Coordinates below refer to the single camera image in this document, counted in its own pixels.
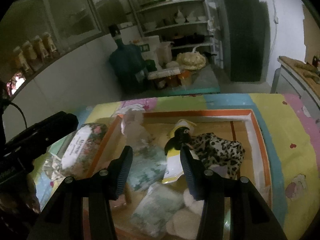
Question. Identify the green floral tissue pack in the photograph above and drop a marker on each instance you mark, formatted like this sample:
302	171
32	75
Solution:
148	166

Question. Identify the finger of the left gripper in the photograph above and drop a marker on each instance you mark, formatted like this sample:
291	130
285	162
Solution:
39	136

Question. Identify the dark refrigerator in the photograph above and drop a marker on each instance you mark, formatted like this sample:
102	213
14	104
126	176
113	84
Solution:
242	27

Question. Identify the orange rimmed cardboard tray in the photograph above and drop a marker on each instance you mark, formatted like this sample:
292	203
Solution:
257	168

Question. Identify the cream floral cloth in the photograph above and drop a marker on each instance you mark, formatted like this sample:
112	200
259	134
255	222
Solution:
52	167

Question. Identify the metal shelving rack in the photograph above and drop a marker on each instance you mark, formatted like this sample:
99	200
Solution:
185	24

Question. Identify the leopard print cloth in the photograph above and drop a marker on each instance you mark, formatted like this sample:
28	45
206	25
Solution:
213	150

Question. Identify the phone showing video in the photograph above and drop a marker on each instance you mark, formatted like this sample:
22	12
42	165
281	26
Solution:
15	83

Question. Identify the colourful cartoon bed sheet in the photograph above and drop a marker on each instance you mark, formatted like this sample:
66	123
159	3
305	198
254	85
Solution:
292	142

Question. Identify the clear plastic bag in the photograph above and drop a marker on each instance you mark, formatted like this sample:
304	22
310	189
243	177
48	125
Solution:
133	130

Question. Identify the kitchen counter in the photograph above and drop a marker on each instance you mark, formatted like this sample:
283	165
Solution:
297	78

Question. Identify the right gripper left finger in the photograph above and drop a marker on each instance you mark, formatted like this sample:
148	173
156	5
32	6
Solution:
113	179

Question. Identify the amber jars on sill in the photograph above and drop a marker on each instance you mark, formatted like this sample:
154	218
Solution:
35	54

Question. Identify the large floral tissue pack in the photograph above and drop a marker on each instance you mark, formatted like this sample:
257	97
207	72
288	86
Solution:
82	149

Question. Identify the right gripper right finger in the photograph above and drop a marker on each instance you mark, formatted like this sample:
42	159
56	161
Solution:
198	178

